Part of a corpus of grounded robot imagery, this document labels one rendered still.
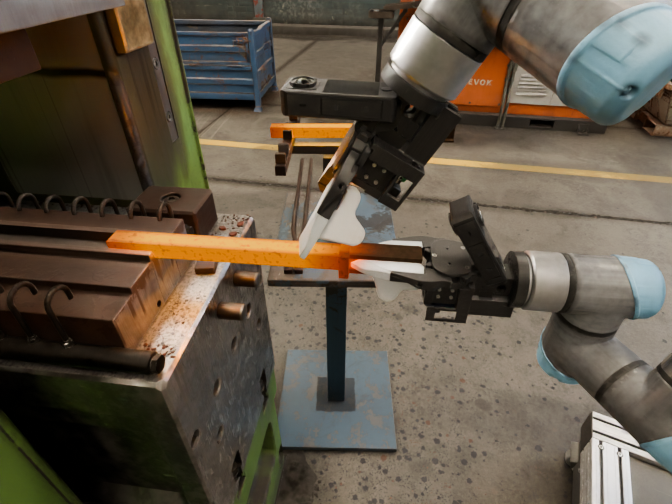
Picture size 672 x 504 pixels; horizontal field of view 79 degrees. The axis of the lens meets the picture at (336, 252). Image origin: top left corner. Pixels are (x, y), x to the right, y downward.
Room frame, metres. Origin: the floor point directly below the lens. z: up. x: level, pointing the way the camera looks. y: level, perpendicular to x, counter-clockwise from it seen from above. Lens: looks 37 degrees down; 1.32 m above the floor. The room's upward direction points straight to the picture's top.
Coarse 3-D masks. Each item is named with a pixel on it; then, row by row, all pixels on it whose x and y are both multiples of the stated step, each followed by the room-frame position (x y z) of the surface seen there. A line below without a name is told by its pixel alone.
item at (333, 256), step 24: (120, 240) 0.45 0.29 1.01; (144, 240) 0.44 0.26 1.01; (168, 240) 0.44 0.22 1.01; (192, 240) 0.44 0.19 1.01; (216, 240) 0.44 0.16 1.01; (240, 240) 0.44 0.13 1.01; (264, 240) 0.44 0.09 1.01; (264, 264) 0.42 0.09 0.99; (288, 264) 0.41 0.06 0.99; (312, 264) 0.41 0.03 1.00; (336, 264) 0.41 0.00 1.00
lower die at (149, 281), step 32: (32, 224) 0.50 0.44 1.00; (64, 224) 0.51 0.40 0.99; (96, 224) 0.51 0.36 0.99; (128, 224) 0.51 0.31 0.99; (160, 224) 0.51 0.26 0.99; (0, 256) 0.43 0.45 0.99; (32, 256) 0.43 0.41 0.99; (64, 256) 0.43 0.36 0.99; (96, 256) 0.43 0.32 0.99; (128, 256) 0.43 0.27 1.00; (96, 288) 0.38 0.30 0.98; (128, 288) 0.37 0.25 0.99; (160, 288) 0.42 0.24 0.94; (0, 320) 0.34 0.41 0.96; (32, 320) 0.34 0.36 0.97; (64, 320) 0.33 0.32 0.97; (96, 320) 0.33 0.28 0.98; (128, 320) 0.35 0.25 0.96
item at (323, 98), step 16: (288, 80) 0.43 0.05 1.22; (304, 80) 0.41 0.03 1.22; (320, 80) 0.43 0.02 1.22; (336, 80) 0.43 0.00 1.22; (352, 80) 0.43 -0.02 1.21; (288, 96) 0.40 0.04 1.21; (304, 96) 0.40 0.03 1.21; (320, 96) 0.39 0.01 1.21; (336, 96) 0.39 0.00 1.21; (352, 96) 0.39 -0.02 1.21; (368, 96) 0.39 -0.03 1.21; (384, 96) 0.39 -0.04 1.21; (288, 112) 0.40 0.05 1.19; (304, 112) 0.40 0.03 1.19; (320, 112) 0.39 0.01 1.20; (336, 112) 0.39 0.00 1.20; (352, 112) 0.39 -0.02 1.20; (368, 112) 0.39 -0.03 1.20; (384, 112) 0.39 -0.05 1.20
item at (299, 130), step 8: (272, 128) 0.86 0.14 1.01; (280, 128) 0.86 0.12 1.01; (288, 128) 0.86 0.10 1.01; (296, 128) 0.86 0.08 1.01; (304, 128) 0.86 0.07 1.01; (312, 128) 0.86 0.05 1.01; (320, 128) 0.86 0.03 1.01; (328, 128) 0.86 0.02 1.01; (336, 128) 0.86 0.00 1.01; (344, 128) 0.86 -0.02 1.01; (272, 136) 0.86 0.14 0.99; (280, 136) 0.86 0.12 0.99; (296, 136) 0.86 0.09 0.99; (304, 136) 0.86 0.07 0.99; (312, 136) 0.86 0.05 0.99; (320, 136) 0.86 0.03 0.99; (328, 136) 0.86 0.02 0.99; (336, 136) 0.86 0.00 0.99; (344, 136) 0.86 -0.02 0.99; (448, 136) 0.87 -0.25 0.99
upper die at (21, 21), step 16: (0, 0) 0.36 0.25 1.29; (16, 0) 0.37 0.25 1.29; (32, 0) 0.39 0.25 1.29; (48, 0) 0.41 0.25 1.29; (64, 0) 0.43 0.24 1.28; (80, 0) 0.45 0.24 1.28; (96, 0) 0.47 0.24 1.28; (112, 0) 0.50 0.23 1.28; (0, 16) 0.35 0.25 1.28; (16, 16) 0.37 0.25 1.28; (32, 16) 0.38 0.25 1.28; (48, 16) 0.40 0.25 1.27; (64, 16) 0.42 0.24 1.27; (0, 32) 0.35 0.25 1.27
